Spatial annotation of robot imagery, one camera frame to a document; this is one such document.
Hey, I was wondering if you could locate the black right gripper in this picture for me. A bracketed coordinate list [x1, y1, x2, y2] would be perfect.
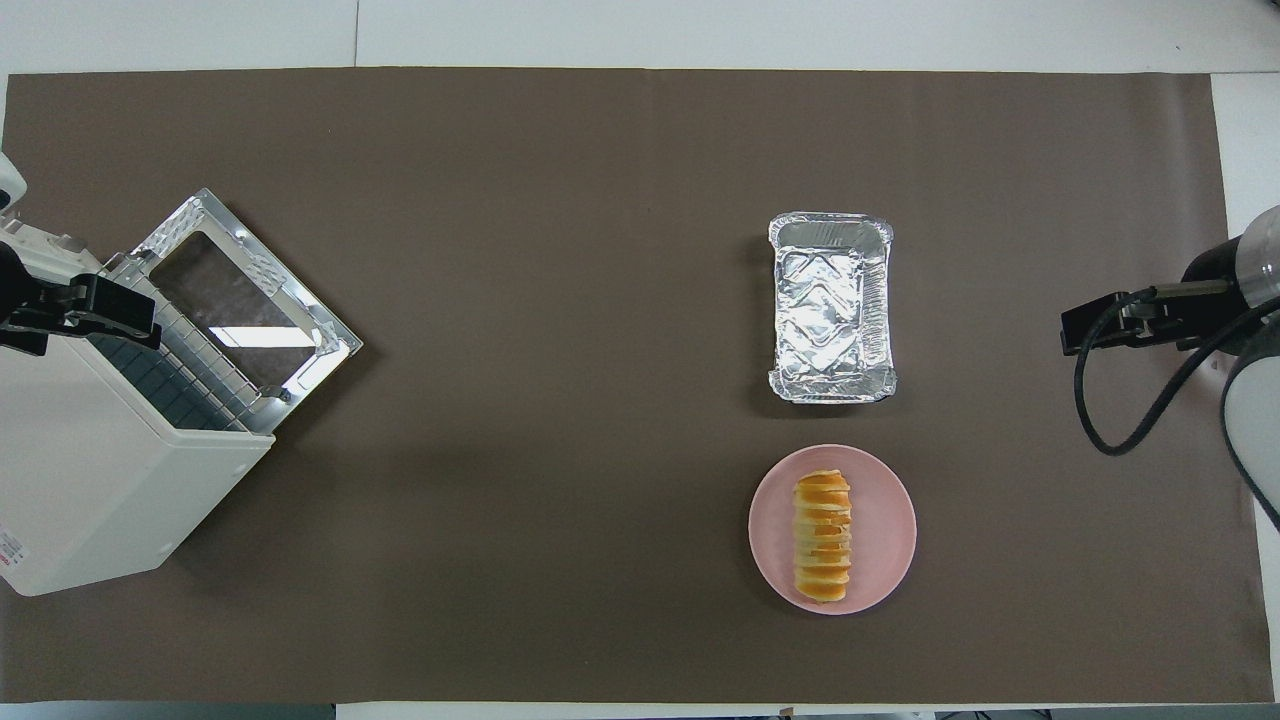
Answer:
[1060, 235, 1251, 357]

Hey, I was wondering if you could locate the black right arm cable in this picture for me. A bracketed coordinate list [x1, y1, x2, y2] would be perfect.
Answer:
[1074, 283, 1280, 457]

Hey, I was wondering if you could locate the pink round plate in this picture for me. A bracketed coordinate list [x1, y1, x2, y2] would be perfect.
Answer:
[748, 444, 918, 616]

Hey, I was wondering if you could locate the sliced golden bread loaf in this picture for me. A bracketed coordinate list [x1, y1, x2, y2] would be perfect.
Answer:
[793, 470, 854, 605]

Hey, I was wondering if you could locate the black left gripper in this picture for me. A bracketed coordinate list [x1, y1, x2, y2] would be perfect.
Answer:
[0, 243, 163, 357]

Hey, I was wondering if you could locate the metal oven wire rack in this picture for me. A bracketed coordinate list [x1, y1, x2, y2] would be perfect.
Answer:
[88, 280, 291, 433]

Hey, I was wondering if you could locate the aluminium foil tray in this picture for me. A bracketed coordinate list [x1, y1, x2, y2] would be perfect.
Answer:
[768, 211, 898, 405]

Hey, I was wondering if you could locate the cream white toaster oven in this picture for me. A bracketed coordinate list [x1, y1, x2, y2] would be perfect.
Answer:
[0, 225, 276, 598]

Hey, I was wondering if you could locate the glass oven door chrome frame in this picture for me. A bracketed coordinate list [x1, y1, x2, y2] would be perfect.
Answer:
[130, 188, 364, 433]

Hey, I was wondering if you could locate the brown table mat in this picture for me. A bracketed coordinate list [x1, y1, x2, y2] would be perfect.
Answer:
[0, 68, 1276, 704]

